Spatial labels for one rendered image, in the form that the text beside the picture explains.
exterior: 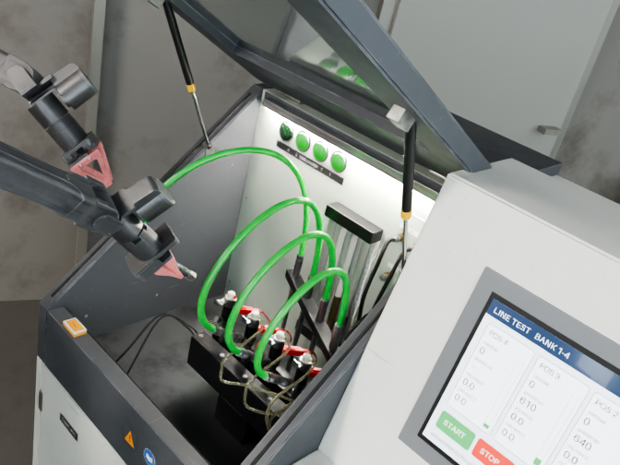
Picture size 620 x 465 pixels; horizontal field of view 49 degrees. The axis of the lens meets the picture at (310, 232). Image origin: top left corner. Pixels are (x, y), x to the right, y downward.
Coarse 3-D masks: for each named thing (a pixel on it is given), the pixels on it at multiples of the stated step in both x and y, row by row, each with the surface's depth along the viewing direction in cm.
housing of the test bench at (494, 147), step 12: (456, 120) 163; (468, 120) 165; (468, 132) 156; (480, 132) 158; (492, 132) 161; (480, 144) 150; (492, 144) 152; (504, 144) 154; (516, 144) 156; (492, 156) 144; (504, 156) 146; (516, 156) 148; (528, 156) 150; (540, 156) 152; (540, 168) 144; (552, 168) 148; (564, 180) 150; (588, 192) 147; (612, 204) 143
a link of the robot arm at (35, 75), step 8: (0, 56) 127; (8, 56) 127; (0, 64) 126; (8, 64) 127; (16, 64) 127; (24, 64) 127; (0, 72) 126; (32, 72) 127; (0, 80) 126; (8, 80) 126; (40, 80) 130; (8, 88) 131
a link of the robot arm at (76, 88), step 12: (12, 72) 126; (24, 72) 126; (60, 72) 128; (72, 72) 129; (24, 84) 126; (36, 84) 126; (48, 84) 129; (60, 84) 128; (72, 84) 127; (84, 84) 128; (24, 96) 127; (72, 96) 128; (84, 96) 129
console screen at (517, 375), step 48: (480, 288) 110; (480, 336) 110; (528, 336) 105; (576, 336) 101; (432, 384) 115; (480, 384) 110; (528, 384) 105; (576, 384) 100; (432, 432) 115; (480, 432) 110; (528, 432) 105; (576, 432) 100
